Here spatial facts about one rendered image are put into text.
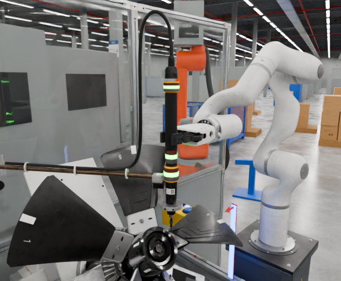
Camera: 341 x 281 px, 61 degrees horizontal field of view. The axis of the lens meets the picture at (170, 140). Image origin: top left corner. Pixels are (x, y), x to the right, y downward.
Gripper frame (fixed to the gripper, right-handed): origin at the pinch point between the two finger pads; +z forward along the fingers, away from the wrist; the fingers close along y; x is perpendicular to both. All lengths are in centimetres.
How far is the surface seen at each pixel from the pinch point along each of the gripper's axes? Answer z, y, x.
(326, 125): -721, 177, -98
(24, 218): 37.1, 12.0, -15.9
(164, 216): -31, 35, -48
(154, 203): 2.7, 4.5, -20.7
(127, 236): 14.8, 1.8, -25.7
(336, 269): -210, 1, -150
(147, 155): -3.8, 14.7, -8.6
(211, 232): -14.6, -4.5, -33.4
